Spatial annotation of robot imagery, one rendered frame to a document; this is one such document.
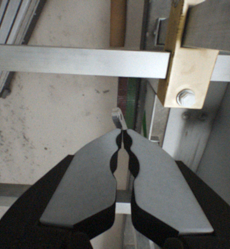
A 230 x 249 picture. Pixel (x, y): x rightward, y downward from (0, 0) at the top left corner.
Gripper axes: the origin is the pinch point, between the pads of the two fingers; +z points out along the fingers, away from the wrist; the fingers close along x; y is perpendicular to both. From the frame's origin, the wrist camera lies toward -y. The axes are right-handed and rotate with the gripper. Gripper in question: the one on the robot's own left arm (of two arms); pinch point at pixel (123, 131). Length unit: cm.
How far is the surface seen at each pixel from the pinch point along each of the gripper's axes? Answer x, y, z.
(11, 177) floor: -93, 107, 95
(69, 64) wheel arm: -6.7, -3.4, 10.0
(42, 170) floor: -63, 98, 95
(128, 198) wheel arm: 2.4, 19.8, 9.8
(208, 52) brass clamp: 9.1, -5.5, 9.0
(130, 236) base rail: 6, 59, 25
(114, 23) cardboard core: -4, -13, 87
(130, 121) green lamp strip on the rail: 2.7, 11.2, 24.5
